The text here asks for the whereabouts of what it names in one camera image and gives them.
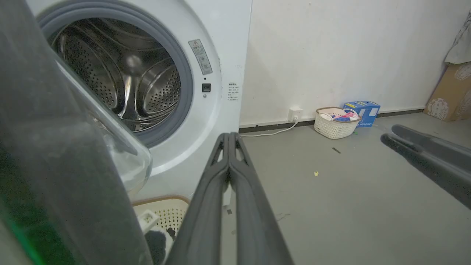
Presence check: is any beige laundry basket brown rim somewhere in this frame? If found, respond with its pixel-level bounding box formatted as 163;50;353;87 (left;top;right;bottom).
131;195;190;265

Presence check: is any grey warning label sticker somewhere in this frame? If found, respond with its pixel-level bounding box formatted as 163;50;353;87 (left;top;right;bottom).
188;39;213;75

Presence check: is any colourful clothes bundle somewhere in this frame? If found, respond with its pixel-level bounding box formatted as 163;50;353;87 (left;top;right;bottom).
319;111;360;122

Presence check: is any light grey draped cloth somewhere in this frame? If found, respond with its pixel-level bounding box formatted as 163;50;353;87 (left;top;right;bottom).
444;11;471;65

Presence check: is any brown patterned cardboard box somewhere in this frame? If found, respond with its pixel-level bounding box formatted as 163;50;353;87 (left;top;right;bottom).
423;62;471;122

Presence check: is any steel perforated washer drum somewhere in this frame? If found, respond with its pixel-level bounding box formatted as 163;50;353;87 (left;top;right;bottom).
51;18;182;133

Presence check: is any white power cable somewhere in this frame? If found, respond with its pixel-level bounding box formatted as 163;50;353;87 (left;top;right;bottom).
241;117;299;138

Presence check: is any small white woven basket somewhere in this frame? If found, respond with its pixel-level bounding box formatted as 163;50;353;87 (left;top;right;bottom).
314;107;362;140

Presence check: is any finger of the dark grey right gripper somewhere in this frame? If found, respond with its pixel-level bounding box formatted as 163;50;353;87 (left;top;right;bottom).
380;133;471;211
391;124;471;167

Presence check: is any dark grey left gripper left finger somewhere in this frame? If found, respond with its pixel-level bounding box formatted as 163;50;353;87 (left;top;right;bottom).
166;133;230;265

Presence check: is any grey rubber door gasket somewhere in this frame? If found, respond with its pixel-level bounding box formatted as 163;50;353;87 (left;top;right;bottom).
37;0;194;148

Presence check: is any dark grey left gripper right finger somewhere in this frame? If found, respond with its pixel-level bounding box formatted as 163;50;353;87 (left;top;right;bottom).
229;132;295;265

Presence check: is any dark washing machine door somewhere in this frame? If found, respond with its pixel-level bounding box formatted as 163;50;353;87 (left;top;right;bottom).
0;0;153;265

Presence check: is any blue cardboard box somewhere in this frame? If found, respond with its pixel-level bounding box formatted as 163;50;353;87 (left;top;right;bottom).
343;101;381;128

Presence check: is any white washing machine body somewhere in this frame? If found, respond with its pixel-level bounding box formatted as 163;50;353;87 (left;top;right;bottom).
26;0;253;206

